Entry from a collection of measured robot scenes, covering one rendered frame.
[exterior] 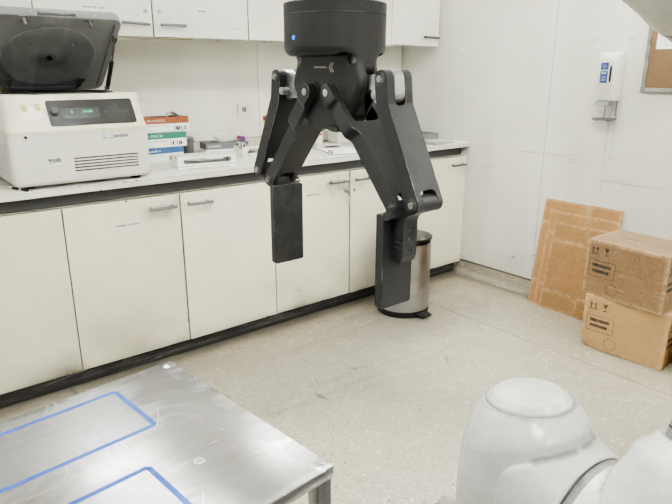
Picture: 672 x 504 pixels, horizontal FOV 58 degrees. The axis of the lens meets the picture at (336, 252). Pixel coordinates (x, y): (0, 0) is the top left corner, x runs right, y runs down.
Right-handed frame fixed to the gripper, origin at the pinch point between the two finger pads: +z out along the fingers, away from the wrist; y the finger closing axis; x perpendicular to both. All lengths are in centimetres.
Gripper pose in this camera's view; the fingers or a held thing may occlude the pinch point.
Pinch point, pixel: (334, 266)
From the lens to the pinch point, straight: 49.4
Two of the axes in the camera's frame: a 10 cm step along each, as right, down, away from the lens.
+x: -7.8, 1.8, -6.0
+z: 0.0, 9.6, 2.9
